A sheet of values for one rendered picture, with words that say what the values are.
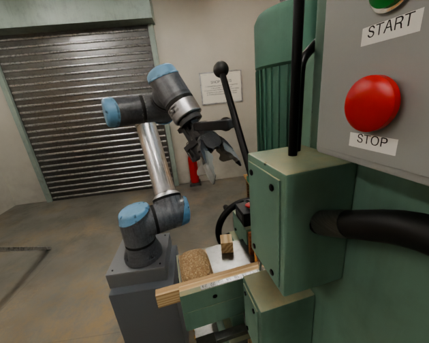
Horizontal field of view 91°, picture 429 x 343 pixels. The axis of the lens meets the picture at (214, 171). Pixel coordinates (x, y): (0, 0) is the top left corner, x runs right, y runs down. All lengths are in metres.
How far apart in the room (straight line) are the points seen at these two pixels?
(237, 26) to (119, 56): 1.71
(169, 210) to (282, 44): 0.86
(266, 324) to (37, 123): 3.96
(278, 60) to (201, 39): 3.13
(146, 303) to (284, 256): 1.05
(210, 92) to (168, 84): 2.81
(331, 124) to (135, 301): 1.17
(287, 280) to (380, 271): 0.09
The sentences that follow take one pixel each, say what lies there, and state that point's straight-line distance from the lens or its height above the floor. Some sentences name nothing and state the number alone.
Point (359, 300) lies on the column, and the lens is 0.32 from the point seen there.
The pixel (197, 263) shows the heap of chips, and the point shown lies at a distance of 0.65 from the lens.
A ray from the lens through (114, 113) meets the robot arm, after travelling 0.72.
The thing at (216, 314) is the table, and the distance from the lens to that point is 0.63.
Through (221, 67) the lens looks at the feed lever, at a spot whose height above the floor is 1.43.
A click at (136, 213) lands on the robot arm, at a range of 1.05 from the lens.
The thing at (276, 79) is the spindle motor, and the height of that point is 1.39.
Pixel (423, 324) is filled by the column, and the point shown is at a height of 1.18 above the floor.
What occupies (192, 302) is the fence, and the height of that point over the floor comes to 0.93.
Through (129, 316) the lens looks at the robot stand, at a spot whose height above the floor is 0.40.
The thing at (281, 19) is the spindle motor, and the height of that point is 1.48.
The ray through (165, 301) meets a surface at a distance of 0.62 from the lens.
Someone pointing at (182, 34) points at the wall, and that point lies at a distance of 3.54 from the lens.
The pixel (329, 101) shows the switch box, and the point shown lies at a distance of 0.18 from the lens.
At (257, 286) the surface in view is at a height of 1.08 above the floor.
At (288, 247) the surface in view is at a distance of 0.24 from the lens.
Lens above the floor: 1.37
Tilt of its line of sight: 20 degrees down
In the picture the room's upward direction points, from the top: 6 degrees counter-clockwise
